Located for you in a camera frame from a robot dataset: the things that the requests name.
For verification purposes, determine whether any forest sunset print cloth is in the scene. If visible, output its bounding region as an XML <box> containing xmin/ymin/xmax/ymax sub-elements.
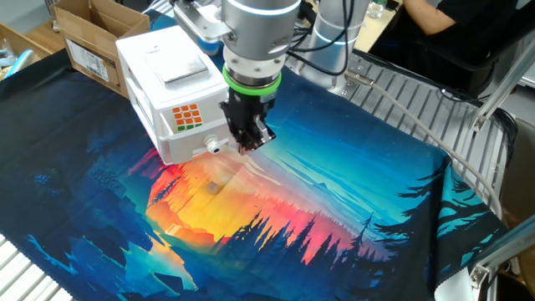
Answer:
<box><xmin>0</xmin><ymin>48</ymin><xmax>509</xmax><ymax>301</ymax></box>

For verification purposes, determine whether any wooden crate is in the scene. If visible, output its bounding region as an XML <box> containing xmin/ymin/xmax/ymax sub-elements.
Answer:
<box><xmin>0</xmin><ymin>23</ymin><xmax>54</xmax><ymax>81</ymax></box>

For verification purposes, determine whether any white plastic drawer cabinet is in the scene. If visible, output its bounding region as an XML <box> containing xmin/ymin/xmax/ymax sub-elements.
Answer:
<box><xmin>115</xmin><ymin>25</ymin><xmax>231</xmax><ymax>156</ymax></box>

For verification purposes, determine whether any clear plastic bottle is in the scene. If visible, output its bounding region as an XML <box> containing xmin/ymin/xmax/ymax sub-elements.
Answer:
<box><xmin>367</xmin><ymin>0</ymin><xmax>388</xmax><ymax>20</ymax></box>

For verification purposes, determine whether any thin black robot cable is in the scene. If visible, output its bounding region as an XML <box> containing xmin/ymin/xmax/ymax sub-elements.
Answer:
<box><xmin>288</xmin><ymin>0</ymin><xmax>356</xmax><ymax>78</ymax></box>

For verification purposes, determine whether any thick grey cable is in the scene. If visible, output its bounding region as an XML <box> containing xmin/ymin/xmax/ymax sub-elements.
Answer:
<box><xmin>343</xmin><ymin>69</ymin><xmax>504</xmax><ymax>221</ymax></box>

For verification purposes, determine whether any brown cardboard box with label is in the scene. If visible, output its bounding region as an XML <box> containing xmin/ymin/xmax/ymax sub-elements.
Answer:
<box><xmin>48</xmin><ymin>0</ymin><xmax>151</xmax><ymax>100</ymax></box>

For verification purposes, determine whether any silver wrist camera blue cap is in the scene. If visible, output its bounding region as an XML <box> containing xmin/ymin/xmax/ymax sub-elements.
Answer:
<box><xmin>173</xmin><ymin>0</ymin><xmax>232</xmax><ymax>56</ymax></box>

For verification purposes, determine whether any person black shirt torso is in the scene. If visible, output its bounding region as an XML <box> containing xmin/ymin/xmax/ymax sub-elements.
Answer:
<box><xmin>432</xmin><ymin>0</ymin><xmax>522</xmax><ymax>33</ymax></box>

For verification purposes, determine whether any grey metal plate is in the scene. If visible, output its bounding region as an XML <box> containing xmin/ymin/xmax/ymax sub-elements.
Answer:
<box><xmin>144</xmin><ymin>43</ymin><xmax>209</xmax><ymax>84</ymax></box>

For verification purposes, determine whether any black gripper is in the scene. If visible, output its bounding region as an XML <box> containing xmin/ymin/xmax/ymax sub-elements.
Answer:
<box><xmin>219</xmin><ymin>88</ymin><xmax>278</xmax><ymax>156</ymax></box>

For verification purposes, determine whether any aluminium profile beam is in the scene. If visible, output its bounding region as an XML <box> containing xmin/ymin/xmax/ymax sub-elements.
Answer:
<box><xmin>471</xmin><ymin>37</ymin><xmax>535</xmax><ymax>133</ymax></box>
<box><xmin>467</xmin><ymin>215</ymin><xmax>535</xmax><ymax>290</ymax></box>

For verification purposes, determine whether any person forearm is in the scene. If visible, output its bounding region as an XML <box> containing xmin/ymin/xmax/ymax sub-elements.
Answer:
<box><xmin>401</xmin><ymin>0</ymin><xmax>463</xmax><ymax>38</ymax></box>

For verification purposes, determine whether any white drawer with knob handle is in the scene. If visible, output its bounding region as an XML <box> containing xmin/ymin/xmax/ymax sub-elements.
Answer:
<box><xmin>156</xmin><ymin>96</ymin><xmax>244</xmax><ymax>166</ymax></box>

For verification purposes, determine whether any light blue plastic object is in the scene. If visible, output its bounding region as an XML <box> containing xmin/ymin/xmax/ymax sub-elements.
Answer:
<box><xmin>3</xmin><ymin>48</ymin><xmax>35</xmax><ymax>79</ymax></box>

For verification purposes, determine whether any black cable bundle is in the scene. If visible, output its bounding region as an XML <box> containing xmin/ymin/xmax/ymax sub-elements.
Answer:
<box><xmin>438</xmin><ymin>88</ymin><xmax>520</xmax><ymax>171</ymax></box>

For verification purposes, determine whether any orange green rubik's cube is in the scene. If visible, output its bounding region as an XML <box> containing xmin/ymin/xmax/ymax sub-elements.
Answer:
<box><xmin>171</xmin><ymin>103</ymin><xmax>204</xmax><ymax>133</ymax></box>

